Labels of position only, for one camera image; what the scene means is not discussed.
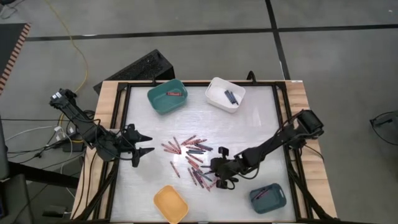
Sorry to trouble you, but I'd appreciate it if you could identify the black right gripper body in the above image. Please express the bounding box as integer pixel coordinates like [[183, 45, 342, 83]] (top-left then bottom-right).
[[212, 154, 246, 181]]

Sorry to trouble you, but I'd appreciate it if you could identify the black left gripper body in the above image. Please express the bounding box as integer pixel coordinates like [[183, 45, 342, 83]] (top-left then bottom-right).
[[119, 123, 140, 168]]

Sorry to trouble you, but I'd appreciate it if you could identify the teal plastic bin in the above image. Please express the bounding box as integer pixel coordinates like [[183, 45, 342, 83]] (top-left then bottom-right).
[[146, 78, 188, 115]]

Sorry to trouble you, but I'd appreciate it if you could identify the yellow plastic bin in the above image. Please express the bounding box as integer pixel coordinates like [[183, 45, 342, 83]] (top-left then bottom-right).
[[153, 185, 190, 224]]

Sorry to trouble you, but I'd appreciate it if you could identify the blue-grey plastic bin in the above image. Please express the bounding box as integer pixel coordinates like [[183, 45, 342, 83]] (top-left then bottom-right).
[[249, 182, 287, 215]]

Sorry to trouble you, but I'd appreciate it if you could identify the black power strip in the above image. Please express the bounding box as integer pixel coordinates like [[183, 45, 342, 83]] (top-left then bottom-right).
[[62, 132, 86, 153]]

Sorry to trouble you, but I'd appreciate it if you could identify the black perforated metal box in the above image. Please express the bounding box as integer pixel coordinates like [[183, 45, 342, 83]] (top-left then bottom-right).
[[93, 49, 175, 95]]

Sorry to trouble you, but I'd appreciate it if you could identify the white plastic bin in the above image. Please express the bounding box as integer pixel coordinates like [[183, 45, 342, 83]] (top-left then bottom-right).
[[204, 77, 246, 114]]

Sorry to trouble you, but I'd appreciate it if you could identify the black base beam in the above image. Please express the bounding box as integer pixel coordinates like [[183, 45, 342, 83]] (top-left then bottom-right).
[[7, 161, 80, 190]]

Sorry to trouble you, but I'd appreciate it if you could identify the black clamp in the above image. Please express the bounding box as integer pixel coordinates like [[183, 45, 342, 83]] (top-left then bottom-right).
[[246, 70, 258, 85]]

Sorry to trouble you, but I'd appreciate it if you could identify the black mat with orange edge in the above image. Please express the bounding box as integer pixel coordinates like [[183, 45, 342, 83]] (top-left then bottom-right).
[[0, 22, 32, 94]]

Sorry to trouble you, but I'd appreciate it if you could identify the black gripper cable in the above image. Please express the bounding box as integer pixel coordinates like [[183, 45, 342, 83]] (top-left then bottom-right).
[[216, 177, 239, 191]]

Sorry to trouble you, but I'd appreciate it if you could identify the black diagonal frame strut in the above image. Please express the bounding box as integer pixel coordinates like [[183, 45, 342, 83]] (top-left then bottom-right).
[[287, 161, 341, 222], [70, 157, 121, 222]]

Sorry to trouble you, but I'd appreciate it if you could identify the yellow cable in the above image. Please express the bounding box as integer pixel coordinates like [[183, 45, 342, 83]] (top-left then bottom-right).
[[43, 0, 90, 144]]

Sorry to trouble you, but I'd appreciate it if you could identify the black cable loop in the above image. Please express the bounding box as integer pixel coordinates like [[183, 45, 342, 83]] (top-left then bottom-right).
[[369, 110, 398, 146]]

